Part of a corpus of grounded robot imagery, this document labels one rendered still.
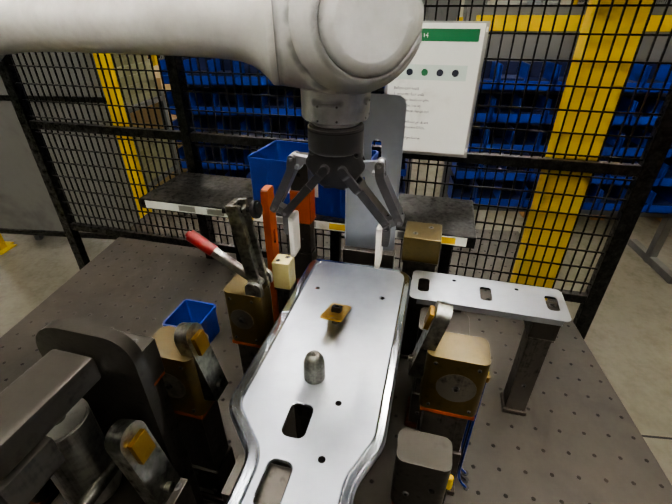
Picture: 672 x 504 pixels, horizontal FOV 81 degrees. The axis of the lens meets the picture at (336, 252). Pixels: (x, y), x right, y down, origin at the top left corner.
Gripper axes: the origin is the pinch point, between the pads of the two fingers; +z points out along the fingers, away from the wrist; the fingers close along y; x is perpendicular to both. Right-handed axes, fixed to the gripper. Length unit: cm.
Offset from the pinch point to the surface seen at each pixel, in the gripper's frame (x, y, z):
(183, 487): -31.7, -10.6, 15.6
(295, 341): -6.4, -5.4, 14.6
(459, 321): 8.1, 21.6, 16.7
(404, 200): 49, 7, 12
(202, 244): -0.9, -23.5, 1.6
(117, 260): 45, -94, 45
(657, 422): 82, 118, 115
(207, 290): 37, -53, 45
